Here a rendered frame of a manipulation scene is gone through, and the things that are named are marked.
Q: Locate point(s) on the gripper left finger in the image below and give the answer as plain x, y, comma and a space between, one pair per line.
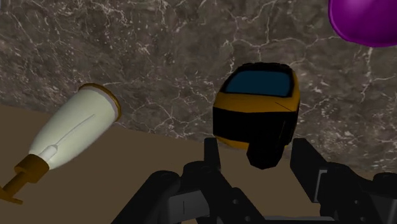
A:
198, 183

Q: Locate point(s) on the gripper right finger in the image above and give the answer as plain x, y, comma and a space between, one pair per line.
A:
335, 186

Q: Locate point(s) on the yellow and black helmet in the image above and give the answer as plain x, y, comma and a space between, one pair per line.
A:
256, 111

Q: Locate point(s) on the cream bottle with brown pump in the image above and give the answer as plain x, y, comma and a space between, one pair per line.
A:
66, 136

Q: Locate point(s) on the purple round object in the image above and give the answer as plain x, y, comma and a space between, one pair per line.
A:
364, 20

